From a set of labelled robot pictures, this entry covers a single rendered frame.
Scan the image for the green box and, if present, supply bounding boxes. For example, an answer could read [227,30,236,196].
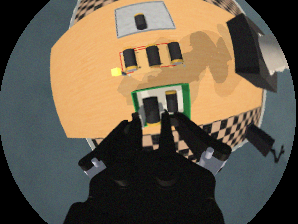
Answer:
[131,83,191,119]

